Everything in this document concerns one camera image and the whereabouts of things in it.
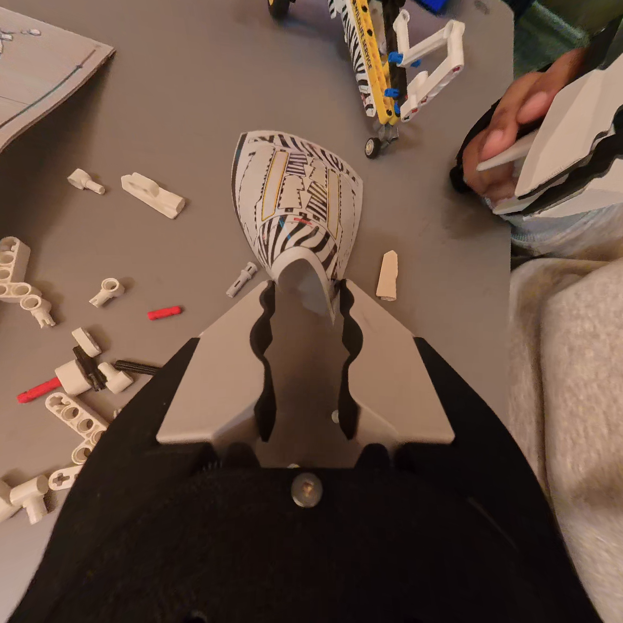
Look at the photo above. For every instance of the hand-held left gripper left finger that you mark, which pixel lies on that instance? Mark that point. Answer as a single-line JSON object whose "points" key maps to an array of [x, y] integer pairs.
{"points": [[214, 389]]}

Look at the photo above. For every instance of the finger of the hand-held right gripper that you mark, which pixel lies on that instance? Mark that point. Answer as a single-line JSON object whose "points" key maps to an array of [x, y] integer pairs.
{"points": [[584, 199], [574, 126]]}

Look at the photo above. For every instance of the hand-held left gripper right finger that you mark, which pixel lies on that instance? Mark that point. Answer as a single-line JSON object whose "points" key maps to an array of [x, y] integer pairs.
{"points": [[399, 389]]}

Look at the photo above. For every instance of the tapered white lego panel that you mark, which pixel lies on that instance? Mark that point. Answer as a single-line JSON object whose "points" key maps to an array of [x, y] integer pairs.
{"points": [[388, 275]]}

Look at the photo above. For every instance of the zebra striped sticker sheet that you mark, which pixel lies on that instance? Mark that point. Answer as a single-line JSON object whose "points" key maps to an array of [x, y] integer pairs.
{"points": [[297, 204]]}

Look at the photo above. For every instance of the red lego pin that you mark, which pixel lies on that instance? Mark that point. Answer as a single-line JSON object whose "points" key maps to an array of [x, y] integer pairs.
{"points": [[164, 313]]}

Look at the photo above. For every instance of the grey lego pin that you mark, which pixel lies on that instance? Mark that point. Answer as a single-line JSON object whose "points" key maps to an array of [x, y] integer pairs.
{"points": [[242, 280]]}

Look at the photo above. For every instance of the white lego pin connector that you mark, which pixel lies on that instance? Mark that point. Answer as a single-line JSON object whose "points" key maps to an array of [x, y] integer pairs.
{"points": [[104, 294]]}

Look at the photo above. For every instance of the pile of lego pieces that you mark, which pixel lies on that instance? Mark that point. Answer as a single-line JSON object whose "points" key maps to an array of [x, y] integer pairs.
{"points": [[68, 377]]}

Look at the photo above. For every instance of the white lego panel with hole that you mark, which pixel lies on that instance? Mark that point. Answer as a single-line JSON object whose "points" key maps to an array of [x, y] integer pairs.
{"points": [[155, 197]]}

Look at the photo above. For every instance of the white angled lego beam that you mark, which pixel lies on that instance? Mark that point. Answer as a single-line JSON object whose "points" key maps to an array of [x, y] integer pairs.
{"points": [[24, 291]]}

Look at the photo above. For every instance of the lego airplane model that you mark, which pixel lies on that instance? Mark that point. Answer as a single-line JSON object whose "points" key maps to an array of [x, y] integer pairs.
{"points": [[362, 48]]}

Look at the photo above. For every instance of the small white lego connector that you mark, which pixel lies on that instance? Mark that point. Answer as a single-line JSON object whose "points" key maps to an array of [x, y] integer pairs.
{"points": [[80, 179]]}

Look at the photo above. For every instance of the lego instruction booklet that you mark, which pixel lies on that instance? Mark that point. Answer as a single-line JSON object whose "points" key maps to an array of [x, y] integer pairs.
{"points": [[44, 73]]}

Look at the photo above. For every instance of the person's right hand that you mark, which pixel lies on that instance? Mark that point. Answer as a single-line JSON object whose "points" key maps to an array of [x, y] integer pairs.
{"points": [[506, 112]]}

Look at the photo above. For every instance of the person's grey hoodie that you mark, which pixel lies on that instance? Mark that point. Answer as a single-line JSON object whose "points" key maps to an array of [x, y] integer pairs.
{"points": [[574, 413]]}

